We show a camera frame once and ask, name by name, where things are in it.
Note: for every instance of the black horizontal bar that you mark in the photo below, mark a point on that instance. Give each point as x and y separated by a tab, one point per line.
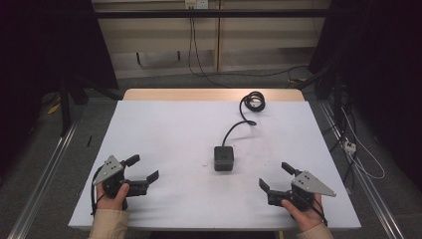
212	13

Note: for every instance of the black power adapter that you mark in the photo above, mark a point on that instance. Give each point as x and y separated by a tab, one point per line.
223	158

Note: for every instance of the person's right hand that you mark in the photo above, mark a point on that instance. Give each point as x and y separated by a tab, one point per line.
308	219

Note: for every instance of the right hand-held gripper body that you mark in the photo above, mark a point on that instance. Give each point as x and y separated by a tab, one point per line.
310	186

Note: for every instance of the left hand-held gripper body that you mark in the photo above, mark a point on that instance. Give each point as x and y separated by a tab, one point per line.
109	172

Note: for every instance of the white table cover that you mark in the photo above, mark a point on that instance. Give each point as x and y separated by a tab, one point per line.
172	139

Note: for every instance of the white wall socket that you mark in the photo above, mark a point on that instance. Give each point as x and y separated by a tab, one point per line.
196	3

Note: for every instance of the person's left hand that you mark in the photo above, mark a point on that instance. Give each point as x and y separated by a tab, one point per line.
111	203

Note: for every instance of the black curtain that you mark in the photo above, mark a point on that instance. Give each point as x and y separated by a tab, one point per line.
381	66
46	49

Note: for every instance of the aluminium floor rail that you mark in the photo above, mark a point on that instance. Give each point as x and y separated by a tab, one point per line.
43	176
368	189

